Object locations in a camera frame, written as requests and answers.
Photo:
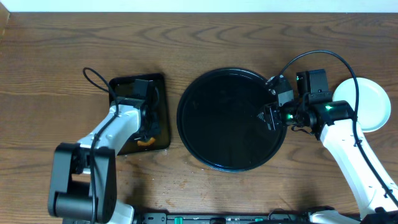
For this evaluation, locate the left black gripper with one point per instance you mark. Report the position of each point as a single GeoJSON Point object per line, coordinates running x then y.
{"type": "Point", "coordinates": [152, 125]}

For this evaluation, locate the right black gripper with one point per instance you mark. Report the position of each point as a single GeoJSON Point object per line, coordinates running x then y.
{"type": "Point", "coordinates": [272, 116]}

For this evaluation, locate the light green plate top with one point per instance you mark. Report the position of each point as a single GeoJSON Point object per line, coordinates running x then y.
{"type": "Point", "coordinates": [374, 104]}

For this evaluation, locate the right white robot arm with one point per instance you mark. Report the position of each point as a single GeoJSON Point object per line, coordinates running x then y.
{"type": "Point", "coordinates": [339, 120]}

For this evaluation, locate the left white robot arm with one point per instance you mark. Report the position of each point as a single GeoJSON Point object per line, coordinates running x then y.
{"type": "Point", "coordinates": [83, 182]}

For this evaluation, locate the black rectangular tray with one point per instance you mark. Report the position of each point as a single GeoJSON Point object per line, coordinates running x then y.
{"type": "Point", "coordinates": [123, 87]}

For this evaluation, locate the black round tray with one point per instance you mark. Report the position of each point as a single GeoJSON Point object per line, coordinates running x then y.
{"type": "Point", "coordinates": [217, 120]}

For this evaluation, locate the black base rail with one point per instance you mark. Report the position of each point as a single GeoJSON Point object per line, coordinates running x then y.
{"type": "Point", "coordinates": [163, 218]}

